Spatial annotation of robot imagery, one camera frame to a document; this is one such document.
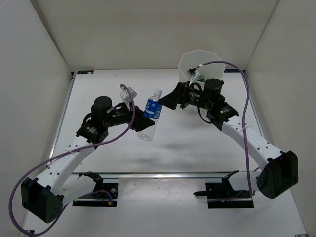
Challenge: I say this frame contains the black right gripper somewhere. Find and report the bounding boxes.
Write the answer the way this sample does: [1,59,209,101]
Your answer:
[158,81,213,111]

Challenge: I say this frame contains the clear green label bottle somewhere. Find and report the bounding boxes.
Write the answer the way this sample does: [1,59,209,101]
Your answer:
[197,75,205,83]

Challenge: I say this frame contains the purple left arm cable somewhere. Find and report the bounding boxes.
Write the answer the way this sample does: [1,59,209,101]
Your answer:
[8,84,136,236]

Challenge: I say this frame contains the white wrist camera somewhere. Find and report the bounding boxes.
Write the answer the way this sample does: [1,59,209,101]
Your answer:
[120,87,137,110]
[187,67,200,86]

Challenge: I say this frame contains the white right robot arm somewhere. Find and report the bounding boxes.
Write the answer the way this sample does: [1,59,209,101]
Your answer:
[158,79,298,199]

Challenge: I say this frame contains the blue label plastic bottle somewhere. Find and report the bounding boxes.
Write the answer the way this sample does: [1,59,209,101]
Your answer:
[137,88,162,141]

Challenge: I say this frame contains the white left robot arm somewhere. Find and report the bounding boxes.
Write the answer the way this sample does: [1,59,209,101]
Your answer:
[21,96,155,223]

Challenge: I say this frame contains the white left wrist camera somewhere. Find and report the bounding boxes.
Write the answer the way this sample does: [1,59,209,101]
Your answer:
[120,87,137,110]

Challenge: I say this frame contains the white octagonal plastic bin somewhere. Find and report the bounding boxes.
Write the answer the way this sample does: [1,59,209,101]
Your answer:
[178,50,225,88]

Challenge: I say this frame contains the aluminium table front rail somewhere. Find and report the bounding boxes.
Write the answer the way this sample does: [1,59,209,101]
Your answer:
[71,172,237,180]

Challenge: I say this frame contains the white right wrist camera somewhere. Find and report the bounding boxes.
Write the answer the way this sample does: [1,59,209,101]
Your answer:
[187,67,200,86]

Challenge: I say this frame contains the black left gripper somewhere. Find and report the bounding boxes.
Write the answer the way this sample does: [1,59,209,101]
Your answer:
[104,100,155,132]

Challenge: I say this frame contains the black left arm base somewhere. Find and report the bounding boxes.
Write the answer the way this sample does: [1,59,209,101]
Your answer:
[72,179,119,208]

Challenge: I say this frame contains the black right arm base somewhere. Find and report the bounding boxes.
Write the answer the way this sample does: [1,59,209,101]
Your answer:
[205,183,254,209]

